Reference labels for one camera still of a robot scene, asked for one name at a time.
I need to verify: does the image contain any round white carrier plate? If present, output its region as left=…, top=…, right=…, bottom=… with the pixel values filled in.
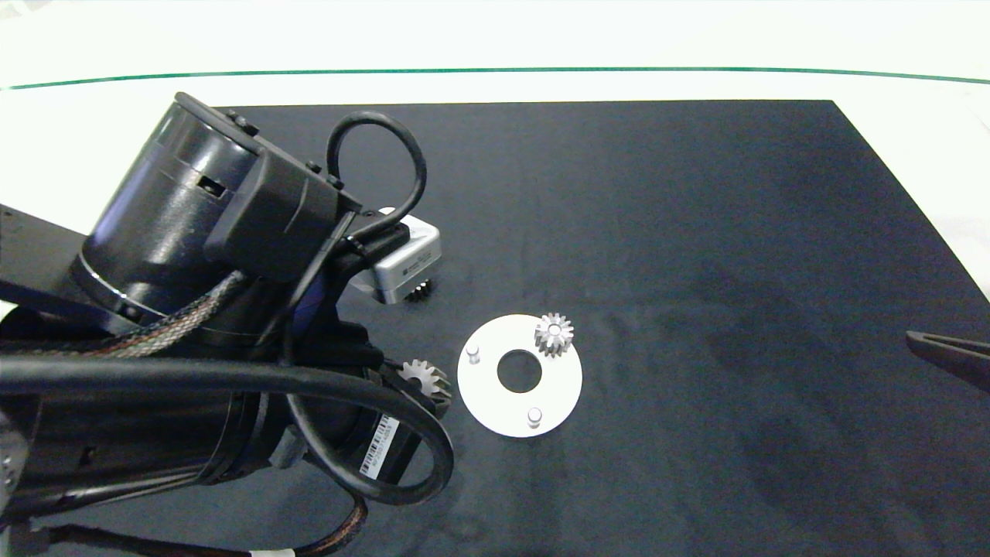
left=457, top=314, right=583, bottom=439

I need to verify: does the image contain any dark rectangular mat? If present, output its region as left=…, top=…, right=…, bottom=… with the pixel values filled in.
left=0, top=99, right=990, bottom=557

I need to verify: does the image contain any boxy silver wrist camera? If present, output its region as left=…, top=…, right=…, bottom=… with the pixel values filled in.
left=350, top=217, right=443, bottom=305

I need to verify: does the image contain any braided grey cable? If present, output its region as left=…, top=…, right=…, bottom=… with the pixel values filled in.
left=77, top=271, right=247, bottom=358

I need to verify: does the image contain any brown braided cable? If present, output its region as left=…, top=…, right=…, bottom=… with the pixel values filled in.
left=31, top=495, right=368, bottom=557

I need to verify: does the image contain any thin black cable loop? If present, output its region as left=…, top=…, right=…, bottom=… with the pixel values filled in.
left=326, top=111, right=428, bottom=248

